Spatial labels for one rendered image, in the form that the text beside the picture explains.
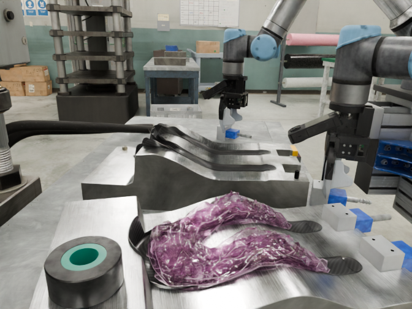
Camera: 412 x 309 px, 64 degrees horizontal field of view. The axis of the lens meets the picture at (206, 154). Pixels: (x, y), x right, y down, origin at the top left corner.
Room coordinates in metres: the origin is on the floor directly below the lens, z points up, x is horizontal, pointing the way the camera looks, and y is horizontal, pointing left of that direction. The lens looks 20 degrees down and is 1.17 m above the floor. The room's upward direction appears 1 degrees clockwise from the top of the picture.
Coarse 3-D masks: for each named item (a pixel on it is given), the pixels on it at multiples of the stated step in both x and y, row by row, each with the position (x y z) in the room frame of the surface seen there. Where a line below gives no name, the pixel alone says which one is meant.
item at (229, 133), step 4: (220, 128) 1.20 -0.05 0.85; (228, 128) 1.21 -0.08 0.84; (216, 132) 1.20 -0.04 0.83; (220, 132) 1.19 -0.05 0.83; (224, 132) 1.19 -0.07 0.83; (228, 132) 1.18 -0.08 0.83; (232, 132) 1.17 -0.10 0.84; (236, 132) 1.18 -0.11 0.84; (216, 136) 1.20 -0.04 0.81; (220, 136) 1.19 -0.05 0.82; (224, 136) 1.19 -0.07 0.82; (228, 136) 1.18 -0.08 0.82; (232, 136) 1.17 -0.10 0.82; (236, 136) 1.18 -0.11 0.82; (240, 136) 1.18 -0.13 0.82; (244, 136) 1.17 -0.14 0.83; (248, 136) 1.16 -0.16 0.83; (224, 140) 1.19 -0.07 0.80
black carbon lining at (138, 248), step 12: (132, 228) 0.42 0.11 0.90; (300, 228) 0.51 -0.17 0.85; (312, 228) 0.51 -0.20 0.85; (132, 240) 0.41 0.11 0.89; (144, 240) 0.44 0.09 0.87; (144, 252) 0.41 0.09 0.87; (336, 264) 0.41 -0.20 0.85; (348, 264) 0.41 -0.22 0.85; (360, 264) 0.41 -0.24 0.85; (168, 288) 0.33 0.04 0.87; (180, 288) 0.33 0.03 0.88
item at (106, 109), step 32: (128, 0) 5.40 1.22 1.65; (64, 32) 4.27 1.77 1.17; (96, 32) 4.31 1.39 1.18; (128, 32) 4.93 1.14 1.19; (64, 64) 4.33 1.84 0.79; (96, 64) 5.54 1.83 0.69; (128, 64) 5.39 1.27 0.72; (64, 96) 4.24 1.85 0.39; (96, 96) 4.28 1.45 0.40; (128, 96) 4.36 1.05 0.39
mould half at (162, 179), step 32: (128, 160) 0.81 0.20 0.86; (160, 160) 0.65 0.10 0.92; (224, 160) 0.76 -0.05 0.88; (256, 160) 0.76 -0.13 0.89; (288, 160) 0.76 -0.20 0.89; (96, 192) 0.66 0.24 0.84; (128, 192) 0.66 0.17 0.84; (160, 192) 0.65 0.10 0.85; (192, 192) 0.65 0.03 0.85; (224, 192) 0.64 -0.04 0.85; (256, 192) 0.64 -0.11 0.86; (288, 192) 0.63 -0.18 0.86
